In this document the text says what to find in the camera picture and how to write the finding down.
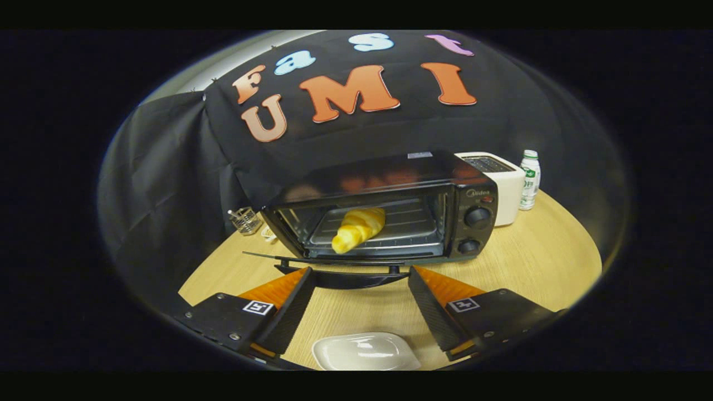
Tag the black toaster oven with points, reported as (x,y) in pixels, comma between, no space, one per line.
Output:
(473,192)

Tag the white bread toaster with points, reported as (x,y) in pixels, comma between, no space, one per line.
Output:
(509,195)

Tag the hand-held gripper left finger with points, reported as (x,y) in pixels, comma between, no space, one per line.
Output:
(289,317)

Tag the white ceramic plate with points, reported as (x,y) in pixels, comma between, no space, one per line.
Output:
(365,353)

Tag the white green-label bottle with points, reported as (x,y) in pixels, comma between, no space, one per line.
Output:
(530,181)

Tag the golden croissant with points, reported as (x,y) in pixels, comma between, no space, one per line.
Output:
(356,228)

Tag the small white seasoning dish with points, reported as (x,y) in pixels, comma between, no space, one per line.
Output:
(268,234)

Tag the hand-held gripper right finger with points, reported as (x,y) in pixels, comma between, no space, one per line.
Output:
(431,312)

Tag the black backdrop cloth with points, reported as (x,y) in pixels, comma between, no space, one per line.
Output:
(167,167)

